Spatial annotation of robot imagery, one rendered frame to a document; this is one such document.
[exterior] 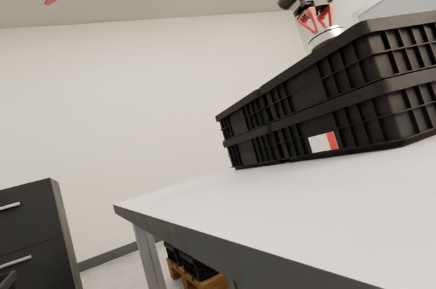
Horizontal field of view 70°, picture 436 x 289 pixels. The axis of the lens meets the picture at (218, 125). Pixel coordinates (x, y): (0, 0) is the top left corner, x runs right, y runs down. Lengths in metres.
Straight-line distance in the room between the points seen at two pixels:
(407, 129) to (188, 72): 3.83
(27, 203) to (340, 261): 1.66
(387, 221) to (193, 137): 3.88
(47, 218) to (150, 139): 2.36
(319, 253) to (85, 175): 3.66
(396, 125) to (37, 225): 1.57
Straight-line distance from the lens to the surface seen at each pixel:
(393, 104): 0.62
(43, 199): 1.76
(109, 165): 3.83
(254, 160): 1.05
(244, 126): 1.05
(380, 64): 0.63
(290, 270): 0.22
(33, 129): 3.91
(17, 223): 1.78
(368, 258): 0.19
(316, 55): 0.70
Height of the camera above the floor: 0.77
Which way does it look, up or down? 5 degrees up
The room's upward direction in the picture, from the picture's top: 16 degrees counter-clockwise
